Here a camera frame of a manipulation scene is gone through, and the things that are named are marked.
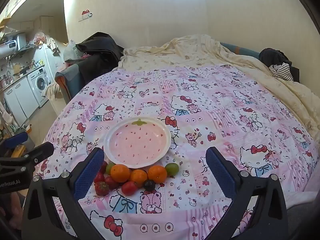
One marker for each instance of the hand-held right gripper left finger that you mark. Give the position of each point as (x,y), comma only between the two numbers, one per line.
(88,172)

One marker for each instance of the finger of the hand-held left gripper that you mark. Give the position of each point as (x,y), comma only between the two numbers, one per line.
(40,152)
(16,139)

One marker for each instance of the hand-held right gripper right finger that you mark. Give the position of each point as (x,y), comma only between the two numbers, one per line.
(221,172)

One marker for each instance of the red cherry tomato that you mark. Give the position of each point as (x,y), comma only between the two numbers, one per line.
(111,182)
(99,177)
(129,188)

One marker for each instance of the red strawberry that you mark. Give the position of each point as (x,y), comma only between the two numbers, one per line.
(103,166)
(101,188)

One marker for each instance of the green grape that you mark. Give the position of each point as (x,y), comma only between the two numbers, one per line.
(172,168)
(110,168)

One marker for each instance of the orange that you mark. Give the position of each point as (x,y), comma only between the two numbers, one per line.
(120,173)
(157,173)
(138,177)

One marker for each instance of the pink strawberry-shaped plate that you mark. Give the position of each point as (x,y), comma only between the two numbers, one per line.
(137,142)

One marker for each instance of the dark purple grape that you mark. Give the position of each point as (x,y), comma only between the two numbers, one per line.
(149,185)

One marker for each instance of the person's left hand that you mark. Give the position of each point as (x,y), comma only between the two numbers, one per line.
(16,210)

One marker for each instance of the white kitchen cabinet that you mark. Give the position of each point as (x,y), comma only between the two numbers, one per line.
(17,97)

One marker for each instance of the white washing machine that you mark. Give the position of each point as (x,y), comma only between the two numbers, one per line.
(38,83)

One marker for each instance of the cream cloth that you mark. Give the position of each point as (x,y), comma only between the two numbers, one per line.
(53,91)

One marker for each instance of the pink cartoon printed blanket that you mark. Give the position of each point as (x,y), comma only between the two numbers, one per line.
(200,105)

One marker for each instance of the blue-grey sofa armrest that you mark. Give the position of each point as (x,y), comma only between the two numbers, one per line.
(70,80)

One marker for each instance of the white refrigerator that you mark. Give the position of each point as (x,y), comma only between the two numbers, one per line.
(51,57)

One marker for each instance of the white water heater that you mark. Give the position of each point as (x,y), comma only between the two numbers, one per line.
(7,48)

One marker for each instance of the silver range hood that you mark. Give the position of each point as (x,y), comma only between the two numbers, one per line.
(20,41)

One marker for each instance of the hanging beige cloth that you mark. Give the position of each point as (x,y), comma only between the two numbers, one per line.
(52,43)

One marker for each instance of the pink bag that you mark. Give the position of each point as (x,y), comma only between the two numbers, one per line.
(40,37)

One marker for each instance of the white plastic bag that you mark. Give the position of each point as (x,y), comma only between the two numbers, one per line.
(70,48)

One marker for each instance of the striped garment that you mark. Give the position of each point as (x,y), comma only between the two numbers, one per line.
(281,71)

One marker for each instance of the black jacket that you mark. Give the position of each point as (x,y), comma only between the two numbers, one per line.
(100,47)

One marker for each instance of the blue sofa backrest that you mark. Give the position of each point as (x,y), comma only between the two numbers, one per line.
(240,49)

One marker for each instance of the cream duvet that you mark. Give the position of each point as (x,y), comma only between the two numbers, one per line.
(195,50)

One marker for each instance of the dark garment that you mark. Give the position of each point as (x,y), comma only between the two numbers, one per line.
(273,55)

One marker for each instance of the wall socket with red decoration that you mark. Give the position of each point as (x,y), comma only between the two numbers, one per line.
(86,14)

